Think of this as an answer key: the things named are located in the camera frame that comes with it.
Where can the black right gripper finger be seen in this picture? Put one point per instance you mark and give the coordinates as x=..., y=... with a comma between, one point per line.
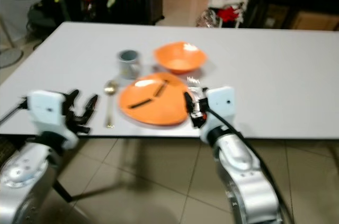
x=189, y=105
x=202, y=99

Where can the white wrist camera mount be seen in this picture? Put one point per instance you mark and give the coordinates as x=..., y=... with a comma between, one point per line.
x=221, y=103
x=45, y=108

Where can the round fan base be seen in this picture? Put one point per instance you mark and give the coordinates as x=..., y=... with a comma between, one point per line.
x=10, y=57

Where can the metal spoon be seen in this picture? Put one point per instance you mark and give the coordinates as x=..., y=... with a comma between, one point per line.
x=110, y=89

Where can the black backpack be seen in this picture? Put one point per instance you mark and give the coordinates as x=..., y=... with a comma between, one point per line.
x=45, y=13

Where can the grey mug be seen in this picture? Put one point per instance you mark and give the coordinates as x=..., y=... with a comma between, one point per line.
x=129, y=66

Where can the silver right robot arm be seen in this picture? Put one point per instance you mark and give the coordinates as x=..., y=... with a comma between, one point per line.
x=246, y=179

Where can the black table leg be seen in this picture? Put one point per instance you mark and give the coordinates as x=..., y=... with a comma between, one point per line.
x=63, y=191

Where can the brown cardboard box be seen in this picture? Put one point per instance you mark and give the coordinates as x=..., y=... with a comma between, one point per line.
x=315, y=21

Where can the dark suitcase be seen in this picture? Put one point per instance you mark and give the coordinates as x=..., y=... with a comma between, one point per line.
x=154, y=1

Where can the orange plastic plate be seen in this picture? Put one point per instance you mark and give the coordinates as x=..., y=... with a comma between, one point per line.
x=153, y=112

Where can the orange plastic bowl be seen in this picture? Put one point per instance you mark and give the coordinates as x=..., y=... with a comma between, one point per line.
x=180, y=57

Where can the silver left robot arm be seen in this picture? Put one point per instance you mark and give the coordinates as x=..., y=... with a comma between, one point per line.
x=21, y=173

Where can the red bow decoration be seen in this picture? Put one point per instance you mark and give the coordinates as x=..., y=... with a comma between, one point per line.
x=228, y=14

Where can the metal fork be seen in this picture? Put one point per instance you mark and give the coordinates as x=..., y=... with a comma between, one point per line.
x=194, y=82

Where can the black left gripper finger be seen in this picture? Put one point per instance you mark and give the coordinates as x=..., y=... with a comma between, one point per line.
x=91, y=107
x=73, y=100

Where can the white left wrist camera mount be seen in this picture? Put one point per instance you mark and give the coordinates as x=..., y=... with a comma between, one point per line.
x=45, y=108

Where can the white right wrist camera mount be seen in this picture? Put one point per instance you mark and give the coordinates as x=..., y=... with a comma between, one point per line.
x=221, y=103

